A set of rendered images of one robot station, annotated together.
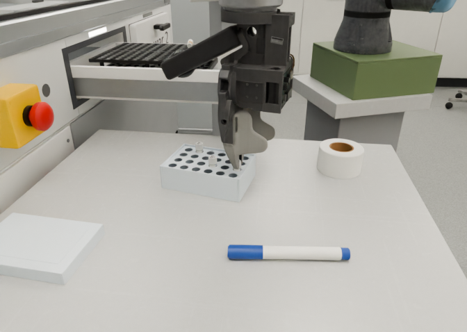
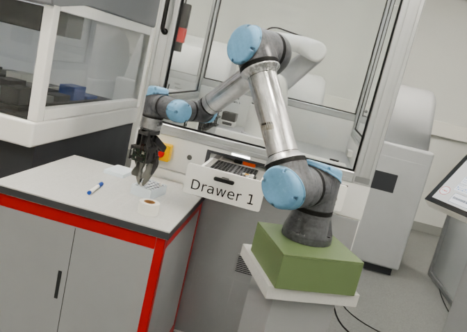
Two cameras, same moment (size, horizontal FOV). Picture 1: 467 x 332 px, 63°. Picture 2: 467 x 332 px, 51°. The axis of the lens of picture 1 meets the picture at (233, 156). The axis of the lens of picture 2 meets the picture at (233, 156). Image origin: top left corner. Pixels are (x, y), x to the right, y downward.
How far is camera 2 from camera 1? 1.92 m
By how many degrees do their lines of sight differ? 84
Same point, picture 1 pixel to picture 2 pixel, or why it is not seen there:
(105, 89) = not seen: hidden behind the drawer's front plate
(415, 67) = (272, 251)
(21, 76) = (179, 146)
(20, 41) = (185, 136)
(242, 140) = (136, 169)
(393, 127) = (266, 306)
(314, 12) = not seen: outside the picture
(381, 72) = (261, 239)
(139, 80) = not seen: hidden behind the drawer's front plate
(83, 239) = (117, 172)
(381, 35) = (289, 221)
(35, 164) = (169, 175)
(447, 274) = (71, 201)
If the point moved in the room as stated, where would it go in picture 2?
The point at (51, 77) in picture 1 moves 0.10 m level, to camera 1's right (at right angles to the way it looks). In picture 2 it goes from (195, 155) to (192, 160)
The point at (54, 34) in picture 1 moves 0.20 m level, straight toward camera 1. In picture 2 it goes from (205, 142) to (160, 135)
